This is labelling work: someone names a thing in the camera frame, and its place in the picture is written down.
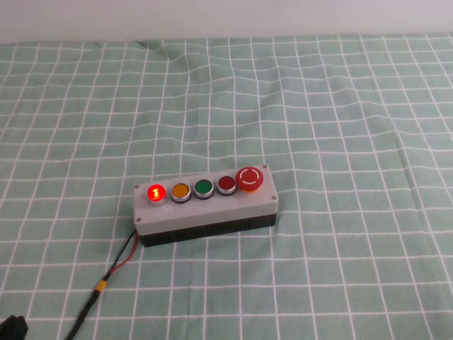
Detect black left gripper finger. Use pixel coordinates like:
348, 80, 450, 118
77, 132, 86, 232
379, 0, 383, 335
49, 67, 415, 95
0, 314, 29, 340

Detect yellow push button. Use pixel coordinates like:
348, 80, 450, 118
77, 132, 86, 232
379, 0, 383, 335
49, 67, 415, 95
171, 182, 193, 205

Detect green push button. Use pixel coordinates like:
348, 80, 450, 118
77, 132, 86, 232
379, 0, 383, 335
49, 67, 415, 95
193, 178, 215, 200

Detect red flat push button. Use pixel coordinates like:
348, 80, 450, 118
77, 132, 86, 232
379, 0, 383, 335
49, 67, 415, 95
216, 176, 237, 197

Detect red mushroom emergency stop button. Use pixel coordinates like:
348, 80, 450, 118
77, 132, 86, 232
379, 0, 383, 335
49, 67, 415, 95
236, 166, 265, 193

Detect red indicator light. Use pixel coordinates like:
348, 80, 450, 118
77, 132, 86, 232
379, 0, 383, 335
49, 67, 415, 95
147, 183, 168, 207

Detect green white grid tablecloth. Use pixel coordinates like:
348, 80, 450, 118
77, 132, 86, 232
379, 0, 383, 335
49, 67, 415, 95
0, 33, 453, 340

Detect thick black sleeved cable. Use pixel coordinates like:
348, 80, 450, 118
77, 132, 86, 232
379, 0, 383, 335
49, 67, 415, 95
62, 290, 102, 340

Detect thin red wire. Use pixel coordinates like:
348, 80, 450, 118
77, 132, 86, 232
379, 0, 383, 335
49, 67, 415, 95
105, 232, 140, 276

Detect thin black wire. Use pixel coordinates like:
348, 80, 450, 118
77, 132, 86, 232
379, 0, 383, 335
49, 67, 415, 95
104, 229, 137, 279

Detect grey black button switch box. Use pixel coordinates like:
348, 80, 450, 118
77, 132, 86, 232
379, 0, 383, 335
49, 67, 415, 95
132, 164, 280, 249

